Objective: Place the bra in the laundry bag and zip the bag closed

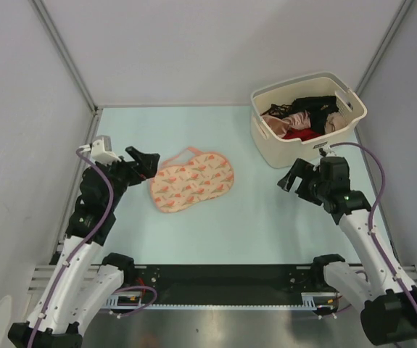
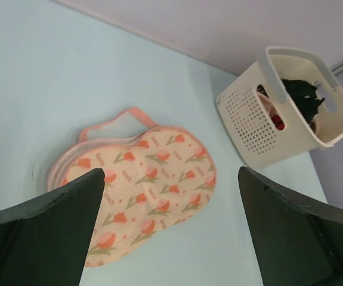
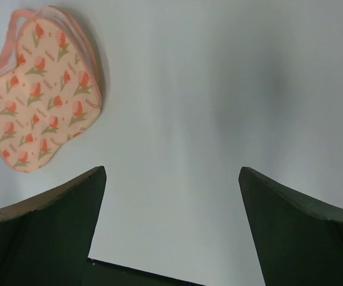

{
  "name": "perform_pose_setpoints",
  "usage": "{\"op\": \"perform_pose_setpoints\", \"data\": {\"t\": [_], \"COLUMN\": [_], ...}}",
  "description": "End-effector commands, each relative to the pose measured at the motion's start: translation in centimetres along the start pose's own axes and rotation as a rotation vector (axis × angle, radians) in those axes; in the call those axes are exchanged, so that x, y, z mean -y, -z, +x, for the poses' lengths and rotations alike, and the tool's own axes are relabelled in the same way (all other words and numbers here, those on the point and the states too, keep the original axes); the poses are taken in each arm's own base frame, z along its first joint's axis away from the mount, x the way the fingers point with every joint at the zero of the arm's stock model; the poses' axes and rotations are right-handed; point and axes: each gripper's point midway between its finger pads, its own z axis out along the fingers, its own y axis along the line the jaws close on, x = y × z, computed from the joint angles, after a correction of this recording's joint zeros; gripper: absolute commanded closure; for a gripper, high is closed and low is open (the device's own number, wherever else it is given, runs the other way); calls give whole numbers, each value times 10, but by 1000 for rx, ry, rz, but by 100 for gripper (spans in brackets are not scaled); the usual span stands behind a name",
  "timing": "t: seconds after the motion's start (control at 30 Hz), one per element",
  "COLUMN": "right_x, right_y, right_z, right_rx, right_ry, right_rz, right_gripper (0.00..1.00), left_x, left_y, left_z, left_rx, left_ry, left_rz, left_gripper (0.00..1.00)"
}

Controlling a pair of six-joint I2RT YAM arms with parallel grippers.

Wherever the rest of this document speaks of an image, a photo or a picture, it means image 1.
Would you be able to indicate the beige garment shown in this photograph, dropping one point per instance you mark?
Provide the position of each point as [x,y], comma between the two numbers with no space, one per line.
[335,122]

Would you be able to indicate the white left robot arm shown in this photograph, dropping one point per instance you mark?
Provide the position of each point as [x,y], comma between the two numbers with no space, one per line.
[66,307]

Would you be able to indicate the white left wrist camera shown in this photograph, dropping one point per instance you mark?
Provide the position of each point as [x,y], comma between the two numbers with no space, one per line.
[101,146]

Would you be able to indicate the cream plastic laundry basket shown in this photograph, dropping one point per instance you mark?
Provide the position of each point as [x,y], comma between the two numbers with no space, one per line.
[279,152]

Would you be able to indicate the aluminium frame rail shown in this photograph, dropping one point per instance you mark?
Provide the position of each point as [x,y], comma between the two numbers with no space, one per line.
[42,275]

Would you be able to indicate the pink satin garment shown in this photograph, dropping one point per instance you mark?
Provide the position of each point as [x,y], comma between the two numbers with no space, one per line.
[298,121]

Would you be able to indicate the white slotted cable duct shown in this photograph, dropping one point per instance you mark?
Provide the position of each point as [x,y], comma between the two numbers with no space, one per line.
[306,302]

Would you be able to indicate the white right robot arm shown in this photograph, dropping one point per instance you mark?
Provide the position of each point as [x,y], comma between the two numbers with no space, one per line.
[387,297]

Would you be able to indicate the red garment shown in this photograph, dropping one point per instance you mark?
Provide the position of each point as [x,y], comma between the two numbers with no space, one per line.
[305,134]

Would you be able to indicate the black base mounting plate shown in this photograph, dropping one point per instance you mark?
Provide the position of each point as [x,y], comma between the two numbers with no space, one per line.
[230,285]

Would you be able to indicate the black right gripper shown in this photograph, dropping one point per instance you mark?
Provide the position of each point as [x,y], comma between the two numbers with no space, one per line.
[300,168]

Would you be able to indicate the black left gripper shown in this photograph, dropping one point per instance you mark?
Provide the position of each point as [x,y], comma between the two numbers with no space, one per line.
[146,166]

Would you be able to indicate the black lace bra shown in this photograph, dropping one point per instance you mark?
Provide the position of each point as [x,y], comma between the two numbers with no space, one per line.
[300,105]

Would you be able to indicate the pink floral mesh laundry bag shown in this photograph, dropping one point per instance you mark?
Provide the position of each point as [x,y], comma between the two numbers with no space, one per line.
[191,177]

